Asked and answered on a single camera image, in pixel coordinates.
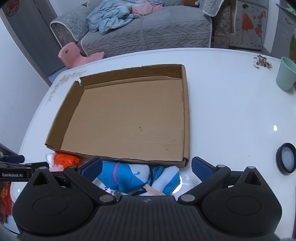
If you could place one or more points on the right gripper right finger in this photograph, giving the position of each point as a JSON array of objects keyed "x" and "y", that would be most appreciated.
[{"x": 211, "y": 177}]

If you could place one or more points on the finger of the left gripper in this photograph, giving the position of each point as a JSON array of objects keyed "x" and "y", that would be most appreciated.
[
  {"x": 13, "y": 159},
  {"x": 36, "y": 165}
]

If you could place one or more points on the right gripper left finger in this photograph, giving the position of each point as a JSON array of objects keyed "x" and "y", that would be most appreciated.
[{"x": 83, "y": 178}]

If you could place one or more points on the orange plastic bag bundle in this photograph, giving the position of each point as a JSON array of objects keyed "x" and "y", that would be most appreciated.
[{"x": 66, "y": 160}]

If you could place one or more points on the blue sock roll pink band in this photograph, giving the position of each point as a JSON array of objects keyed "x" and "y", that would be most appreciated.
[{"x": 124, "y": 177}]

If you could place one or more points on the white and blue sock roll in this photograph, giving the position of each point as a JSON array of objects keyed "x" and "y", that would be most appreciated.
[{"x": 163, "y": 180}]

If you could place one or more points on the brown cardboard tray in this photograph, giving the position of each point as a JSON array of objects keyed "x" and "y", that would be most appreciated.
[{"x": 136, "y": 115}]

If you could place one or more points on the black round lid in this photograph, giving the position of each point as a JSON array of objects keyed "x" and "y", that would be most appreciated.
[{"x": 286, "y": 158}]

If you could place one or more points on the pink plastic child stool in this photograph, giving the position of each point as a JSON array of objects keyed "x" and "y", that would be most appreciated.
[{"x": 71, "y": 56}]

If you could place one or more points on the mint green cup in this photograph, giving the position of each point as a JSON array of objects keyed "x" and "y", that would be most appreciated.
[{"x": 286, "y": 74}]

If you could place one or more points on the pile of seed shells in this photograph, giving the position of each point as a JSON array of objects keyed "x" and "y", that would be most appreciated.
[{"x": 261, "y": 61}]

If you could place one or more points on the grey quilted sofa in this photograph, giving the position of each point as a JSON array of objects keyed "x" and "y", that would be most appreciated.
[{"x": 174, "y": 26}]

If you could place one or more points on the light blue blanket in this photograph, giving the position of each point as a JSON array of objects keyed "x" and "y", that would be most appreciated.
[{"x": 111, "y": 15}]

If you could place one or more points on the grey cabinet with girl sticker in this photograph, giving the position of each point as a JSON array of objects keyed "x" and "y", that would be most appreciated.
[{"x": 250, "y": 22}]

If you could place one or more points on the grey sideboard cabinet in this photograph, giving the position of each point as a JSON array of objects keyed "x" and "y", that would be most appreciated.
[{"x": 284, "y": 30}]

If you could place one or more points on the pink garment on sofa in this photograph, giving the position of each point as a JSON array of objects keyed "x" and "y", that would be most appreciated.
[{"x": 142, "y": 8}]

